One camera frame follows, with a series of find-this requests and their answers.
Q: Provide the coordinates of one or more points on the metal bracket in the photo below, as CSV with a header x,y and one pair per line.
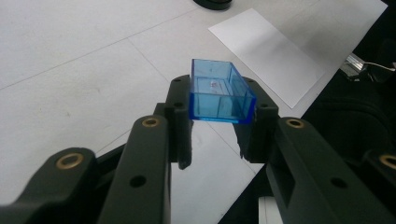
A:
x,y
355,63

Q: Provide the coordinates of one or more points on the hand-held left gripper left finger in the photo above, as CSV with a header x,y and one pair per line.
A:
x,y
146,168

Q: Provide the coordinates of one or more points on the transparent blue stamp cap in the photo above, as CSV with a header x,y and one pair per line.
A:
x,y
218,99

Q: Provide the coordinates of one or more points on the black round object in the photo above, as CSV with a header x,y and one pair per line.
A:
x,y
213,3

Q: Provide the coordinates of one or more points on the white paper sheet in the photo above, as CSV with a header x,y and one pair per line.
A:
x,y
267,53

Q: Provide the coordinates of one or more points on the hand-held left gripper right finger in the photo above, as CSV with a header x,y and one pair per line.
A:
x,y
305,174

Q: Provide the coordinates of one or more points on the white object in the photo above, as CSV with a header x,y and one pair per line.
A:
x,y
269,211

